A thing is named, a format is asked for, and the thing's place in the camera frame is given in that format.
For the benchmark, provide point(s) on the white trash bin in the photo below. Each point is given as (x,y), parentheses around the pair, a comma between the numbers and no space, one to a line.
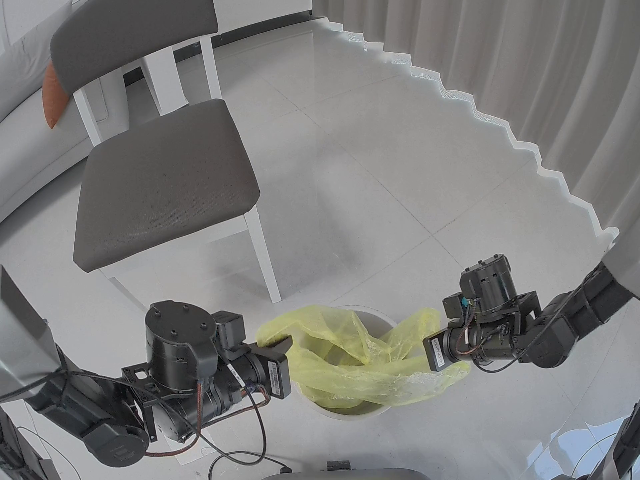
(375,318)

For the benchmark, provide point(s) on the yellow plastic bag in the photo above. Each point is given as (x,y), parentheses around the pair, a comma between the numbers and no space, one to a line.
(350,373)

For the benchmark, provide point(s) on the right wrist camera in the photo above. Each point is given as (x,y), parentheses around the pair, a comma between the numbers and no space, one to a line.
(452,305)

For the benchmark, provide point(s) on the pale grey curtain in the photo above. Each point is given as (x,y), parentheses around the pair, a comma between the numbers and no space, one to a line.
(525,43)

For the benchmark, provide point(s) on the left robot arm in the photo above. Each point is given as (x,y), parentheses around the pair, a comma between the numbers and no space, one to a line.
(30,328)

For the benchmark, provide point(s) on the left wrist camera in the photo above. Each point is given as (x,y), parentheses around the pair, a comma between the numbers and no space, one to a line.
(229,330)

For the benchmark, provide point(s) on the grey and white chair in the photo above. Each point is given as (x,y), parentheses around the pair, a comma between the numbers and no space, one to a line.
(165,183)

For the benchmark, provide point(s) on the white sofa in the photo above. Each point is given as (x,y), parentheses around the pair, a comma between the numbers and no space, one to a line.
(25,158)

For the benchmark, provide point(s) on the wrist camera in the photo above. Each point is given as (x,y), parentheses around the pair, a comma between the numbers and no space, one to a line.
(229,330)
(452,305)

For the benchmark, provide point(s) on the orange cushion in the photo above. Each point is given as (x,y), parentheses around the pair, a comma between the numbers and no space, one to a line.
(52,98)

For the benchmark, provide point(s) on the pale grey cushion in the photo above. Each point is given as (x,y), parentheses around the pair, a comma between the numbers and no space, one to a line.
(25,68)

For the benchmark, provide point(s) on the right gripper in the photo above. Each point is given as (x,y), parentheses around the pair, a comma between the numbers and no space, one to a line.
(457,345)

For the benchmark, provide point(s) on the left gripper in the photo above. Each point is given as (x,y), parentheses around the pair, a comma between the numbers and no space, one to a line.
(280,375)

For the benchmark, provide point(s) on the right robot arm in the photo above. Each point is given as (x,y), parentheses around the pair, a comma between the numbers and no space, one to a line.
(590,308)

